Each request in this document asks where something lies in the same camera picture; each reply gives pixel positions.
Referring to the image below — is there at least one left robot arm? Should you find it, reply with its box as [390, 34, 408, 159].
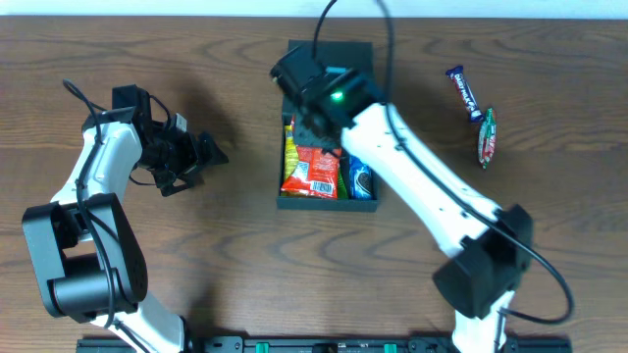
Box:
[22, 107, 229, 352]

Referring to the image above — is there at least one blue Oreo cookie pack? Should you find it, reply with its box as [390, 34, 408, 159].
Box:
[349, 155, 373, 200]

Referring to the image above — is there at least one green snack bag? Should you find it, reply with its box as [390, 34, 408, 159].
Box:
[338, 172, 349, 199]

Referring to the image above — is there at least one yellow snack bag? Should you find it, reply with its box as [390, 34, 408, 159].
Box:
[284, 119, 298, 179]

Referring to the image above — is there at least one red snack bag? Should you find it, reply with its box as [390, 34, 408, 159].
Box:
[281, 146, 340, 199]

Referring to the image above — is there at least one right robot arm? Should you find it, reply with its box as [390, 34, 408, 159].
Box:
[282, 71, 532, 352]

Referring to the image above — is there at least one red green candy pack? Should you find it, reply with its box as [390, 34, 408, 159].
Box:
[478, 108, 497, 169]

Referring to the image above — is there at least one purple Dairy Milk bar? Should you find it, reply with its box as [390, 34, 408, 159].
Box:
[445, 66, 484, 123]

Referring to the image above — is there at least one black gift box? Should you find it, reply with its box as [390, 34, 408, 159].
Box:
[270, 39, 379, 213]

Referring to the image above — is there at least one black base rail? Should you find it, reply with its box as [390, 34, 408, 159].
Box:
[76, 334, 573, 353]

